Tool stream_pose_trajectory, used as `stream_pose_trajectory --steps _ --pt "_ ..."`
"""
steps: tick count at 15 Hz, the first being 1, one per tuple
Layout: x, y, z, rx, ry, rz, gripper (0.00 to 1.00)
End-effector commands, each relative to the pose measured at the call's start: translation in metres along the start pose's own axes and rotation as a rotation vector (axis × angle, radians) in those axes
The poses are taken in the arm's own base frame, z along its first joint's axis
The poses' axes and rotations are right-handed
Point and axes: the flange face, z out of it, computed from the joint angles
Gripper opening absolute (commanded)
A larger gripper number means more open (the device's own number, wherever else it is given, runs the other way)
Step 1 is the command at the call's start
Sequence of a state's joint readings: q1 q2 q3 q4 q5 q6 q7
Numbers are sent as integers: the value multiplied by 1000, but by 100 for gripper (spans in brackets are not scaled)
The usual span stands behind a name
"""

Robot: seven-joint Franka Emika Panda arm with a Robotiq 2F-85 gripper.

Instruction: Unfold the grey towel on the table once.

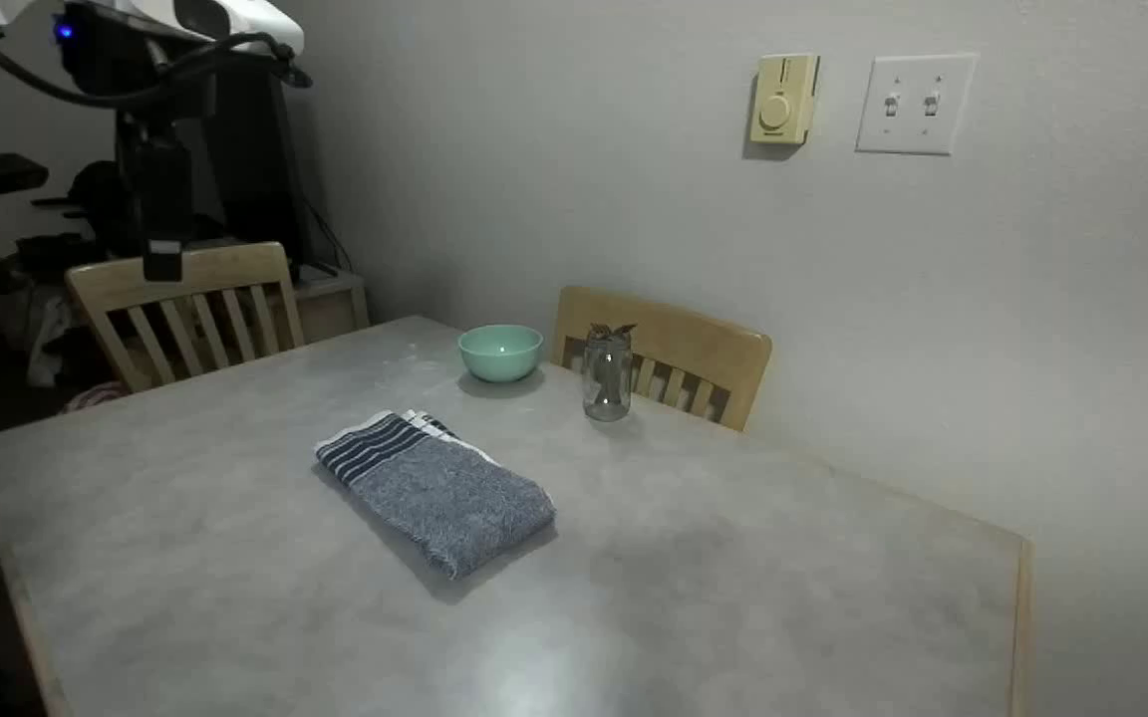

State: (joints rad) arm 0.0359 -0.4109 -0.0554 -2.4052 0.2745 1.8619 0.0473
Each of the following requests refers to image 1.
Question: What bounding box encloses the beige dimmer switch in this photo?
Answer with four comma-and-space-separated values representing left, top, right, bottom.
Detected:
747, 55, 822, 148

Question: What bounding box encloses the wooden chair at left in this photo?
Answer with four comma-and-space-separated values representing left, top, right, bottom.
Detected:
67, 245, 304, 391

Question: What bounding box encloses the black stand with camera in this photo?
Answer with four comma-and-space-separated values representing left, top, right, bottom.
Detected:
56, 5, 297, 289

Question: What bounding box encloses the clear glass jar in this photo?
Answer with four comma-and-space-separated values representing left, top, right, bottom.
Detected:
581, 322, 634, 421

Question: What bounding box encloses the mint green bowl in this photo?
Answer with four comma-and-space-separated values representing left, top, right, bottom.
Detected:
459, 322, 543, 384

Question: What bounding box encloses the wooden chair by wall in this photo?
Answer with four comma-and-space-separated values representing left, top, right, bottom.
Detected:
553, 289, 771, 429

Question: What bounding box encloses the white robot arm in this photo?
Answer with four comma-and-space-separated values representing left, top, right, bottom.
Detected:
0, 0, 308, 55

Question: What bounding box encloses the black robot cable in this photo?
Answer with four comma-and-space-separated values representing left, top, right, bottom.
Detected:
0, 30, 314, 113

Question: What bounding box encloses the white double light switch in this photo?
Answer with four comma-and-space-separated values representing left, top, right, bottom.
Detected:
855, 52, 976, 156

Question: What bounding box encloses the grey striped towel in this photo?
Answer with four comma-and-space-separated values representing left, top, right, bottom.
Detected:
314, 412, 557, 577

